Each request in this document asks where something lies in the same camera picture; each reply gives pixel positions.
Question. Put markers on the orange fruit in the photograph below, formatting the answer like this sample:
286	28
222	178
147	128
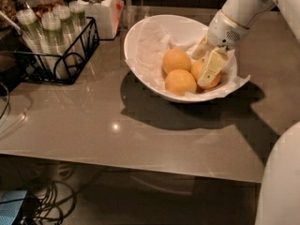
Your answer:
175	59
180	81
196	70

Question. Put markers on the orange fruit front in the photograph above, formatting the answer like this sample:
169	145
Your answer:
180	81

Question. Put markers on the black wire basket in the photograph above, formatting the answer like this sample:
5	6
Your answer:
74	59

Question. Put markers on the plastic cup stack rear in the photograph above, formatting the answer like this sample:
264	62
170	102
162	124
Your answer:
66	34

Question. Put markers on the plastic cup stack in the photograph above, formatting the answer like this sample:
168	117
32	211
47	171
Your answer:
78	17
66	34
33	34
54	45

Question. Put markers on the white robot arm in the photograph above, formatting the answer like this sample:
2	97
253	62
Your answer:
279	198

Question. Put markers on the white lidded jar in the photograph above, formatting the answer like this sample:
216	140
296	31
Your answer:
107	14

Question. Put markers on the plastic cup stack far left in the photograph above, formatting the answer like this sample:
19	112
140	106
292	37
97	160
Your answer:
33	34

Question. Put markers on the white paper liner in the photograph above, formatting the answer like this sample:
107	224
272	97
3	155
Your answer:
150	50

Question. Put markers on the plastic cup stack right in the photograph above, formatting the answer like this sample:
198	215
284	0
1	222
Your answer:
78	17

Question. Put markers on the white ceramic bowl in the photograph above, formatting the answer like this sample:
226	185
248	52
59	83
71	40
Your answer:
175	28

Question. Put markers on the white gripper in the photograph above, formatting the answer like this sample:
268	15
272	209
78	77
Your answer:
224	32

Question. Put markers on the plastic cup stack middle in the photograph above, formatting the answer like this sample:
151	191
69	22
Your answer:
54	45

